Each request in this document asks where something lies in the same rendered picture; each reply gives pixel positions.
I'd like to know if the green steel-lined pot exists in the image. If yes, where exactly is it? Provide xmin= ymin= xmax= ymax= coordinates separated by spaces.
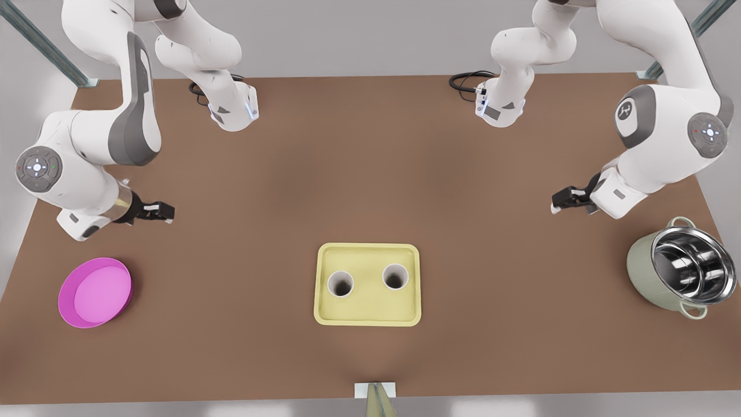
xmin=626 ymin=217 xmax=737 ymax=320

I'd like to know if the silver frame post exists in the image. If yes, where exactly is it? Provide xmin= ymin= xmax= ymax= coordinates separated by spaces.
xmin=636 ymin=0 xmax=739 ymax=81
xmin=0 ymin=0 xmax=99 ymax=89
xmin=354 ymin=382 xmax=398 ymax=417

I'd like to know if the black cable loop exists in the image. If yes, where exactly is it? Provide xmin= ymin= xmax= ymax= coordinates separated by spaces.
xmin=189 ymin=73 xmax=246 ymax=107
xmin=449 ymin=71 xmax=497 ymax=103

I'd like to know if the white IKEA cup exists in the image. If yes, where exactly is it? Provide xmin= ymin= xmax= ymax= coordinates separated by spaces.
xmin=382 ymin=264 xmax=409 ymax=290
xmin=328 ymin=270 xmax=354 ymax=298

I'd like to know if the yellow rectangular tray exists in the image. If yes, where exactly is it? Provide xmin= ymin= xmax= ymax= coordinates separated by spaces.
xmin=314 ymin=243 xmax=421 ymax=327

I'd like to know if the pink round bowl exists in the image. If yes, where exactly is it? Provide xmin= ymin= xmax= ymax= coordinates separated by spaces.
xmin=58 ymin=258 xmax=133 ymax=329

